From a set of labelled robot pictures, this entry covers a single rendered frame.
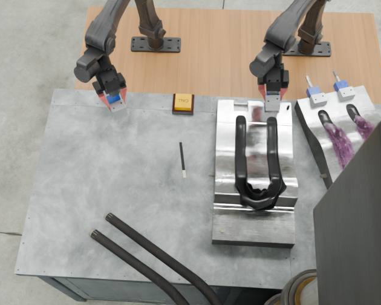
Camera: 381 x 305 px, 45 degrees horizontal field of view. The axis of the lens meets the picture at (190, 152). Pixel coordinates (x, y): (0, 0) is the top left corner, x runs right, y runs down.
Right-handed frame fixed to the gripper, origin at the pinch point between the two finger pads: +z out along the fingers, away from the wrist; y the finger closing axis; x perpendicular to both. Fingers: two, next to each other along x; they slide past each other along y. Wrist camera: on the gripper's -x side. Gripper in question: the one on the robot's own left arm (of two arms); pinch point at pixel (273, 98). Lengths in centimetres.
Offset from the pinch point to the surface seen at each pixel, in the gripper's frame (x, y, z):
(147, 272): -56, -37, 23
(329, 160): -15.2, 18.9, 14.6
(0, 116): 60, -152, 56
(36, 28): 121, -146, 35
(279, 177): -25.3, 2.0, 12.3
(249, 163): -20.4, -7.6, 11.0
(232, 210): -33.8, -12.8, 19.5
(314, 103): 6.0, 14.7, 7.1
